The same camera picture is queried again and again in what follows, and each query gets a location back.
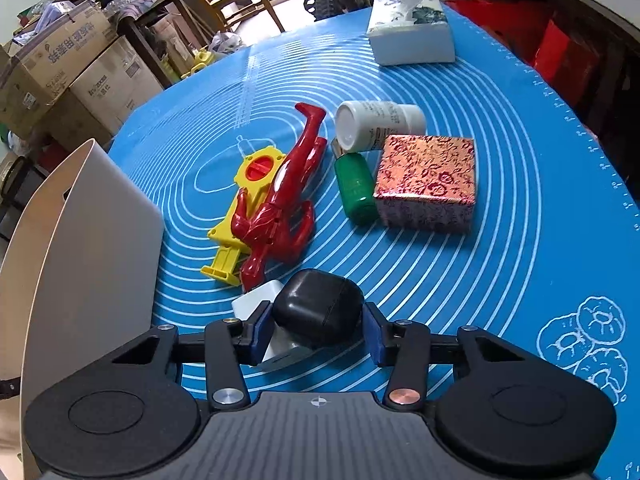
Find white pill bottle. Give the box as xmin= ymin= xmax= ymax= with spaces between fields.
xmin=334 ymin=101 xmax=426 ymax=153

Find black earbud case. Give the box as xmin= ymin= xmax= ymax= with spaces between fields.
xmin=272 ymin=269 xmax=364 ymax=348

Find red patterned gift box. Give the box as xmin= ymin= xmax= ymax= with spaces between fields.
xmin=373 ymin=134 xmax=476 ymax=233

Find yellow oil jug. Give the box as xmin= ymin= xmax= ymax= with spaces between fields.
xmin=181 ymin=48 xmax=216 ymax=79

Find upper open cardboard box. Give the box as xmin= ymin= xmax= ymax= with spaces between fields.
xmin=1 ymin=1 xmax=117 ymax=138

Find red lobster toy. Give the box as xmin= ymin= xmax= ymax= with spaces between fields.
xmin=231 ymin=102 xmax=326 ymax=292

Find black metal shelf rack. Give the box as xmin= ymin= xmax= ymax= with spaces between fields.
xmin=0 ymin=152 xmax=47 ymax=221

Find blue silicone baking mat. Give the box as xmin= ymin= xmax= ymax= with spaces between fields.
xmin=111 ymin=11 xmax=639 ymax=479

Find green small bottle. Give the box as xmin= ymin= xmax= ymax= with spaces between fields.
xmin=331 ymin=139 xmax=378 ymax=226

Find beige plastic storage bin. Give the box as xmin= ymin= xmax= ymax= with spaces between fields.
xmin=1 ymin=140 xmax=164 ymax=479

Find red paper bag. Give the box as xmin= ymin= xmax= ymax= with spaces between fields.
xmin=446 ymin=0 xmax=600 ymax=107

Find yellow plastic toy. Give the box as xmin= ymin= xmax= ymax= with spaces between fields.
xmin=199 ymin=144 xmax=288 ymax=288

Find white tissue box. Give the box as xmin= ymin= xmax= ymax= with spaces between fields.
xmin=367 ymin=0 xmax=457 ymax=66

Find lower cardboard box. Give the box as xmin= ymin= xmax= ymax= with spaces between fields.
xmin=38 ymin=37 xmax=163 ymax=152

